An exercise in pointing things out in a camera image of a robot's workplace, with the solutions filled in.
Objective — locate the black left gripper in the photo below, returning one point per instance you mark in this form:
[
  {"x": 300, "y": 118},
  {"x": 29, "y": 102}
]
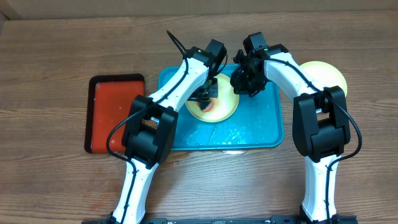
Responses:
[{"x": 212, "y": 91}]

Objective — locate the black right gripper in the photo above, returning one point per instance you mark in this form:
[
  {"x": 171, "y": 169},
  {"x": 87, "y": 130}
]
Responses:
[{"x": 245, "y": 82}]

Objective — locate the yellow plate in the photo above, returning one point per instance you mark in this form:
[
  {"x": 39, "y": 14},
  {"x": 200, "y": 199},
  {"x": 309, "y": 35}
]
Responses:
[
  {"x": 225, "y": 104},
  {"x": 326, "y": 74}
]

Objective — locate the green and pink sponge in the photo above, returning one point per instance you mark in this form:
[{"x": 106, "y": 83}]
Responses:
[{"x": 206, "y": 106}]

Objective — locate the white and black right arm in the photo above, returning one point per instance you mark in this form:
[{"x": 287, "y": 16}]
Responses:
[{"x": 320, "y": 127}]

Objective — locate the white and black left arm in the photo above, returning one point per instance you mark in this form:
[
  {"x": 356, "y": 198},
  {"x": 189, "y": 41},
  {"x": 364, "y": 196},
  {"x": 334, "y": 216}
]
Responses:
[{"x": 149, "y": 130}]

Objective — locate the teal plastic tray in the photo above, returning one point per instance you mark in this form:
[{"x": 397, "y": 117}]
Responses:
[{"x": 256, "y": 122}]

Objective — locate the black tray with red liquid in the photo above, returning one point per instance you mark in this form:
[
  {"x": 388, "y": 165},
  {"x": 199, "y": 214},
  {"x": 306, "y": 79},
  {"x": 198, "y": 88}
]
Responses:
[{"x": 109, "y": 102}]

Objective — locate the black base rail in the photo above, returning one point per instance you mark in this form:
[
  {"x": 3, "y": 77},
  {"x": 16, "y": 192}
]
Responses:
[{"x": 276, "y": 219}]

